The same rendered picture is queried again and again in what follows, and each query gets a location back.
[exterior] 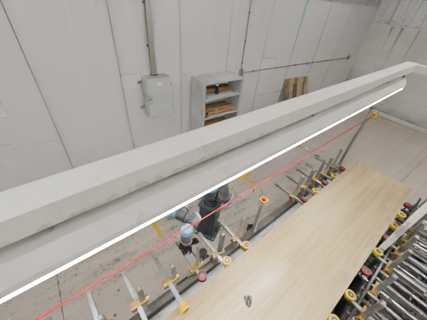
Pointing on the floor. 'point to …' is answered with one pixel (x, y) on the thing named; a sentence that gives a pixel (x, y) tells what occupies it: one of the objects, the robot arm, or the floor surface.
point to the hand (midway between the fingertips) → (188, 253)
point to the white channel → (173, 161)
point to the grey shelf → (232, 95)
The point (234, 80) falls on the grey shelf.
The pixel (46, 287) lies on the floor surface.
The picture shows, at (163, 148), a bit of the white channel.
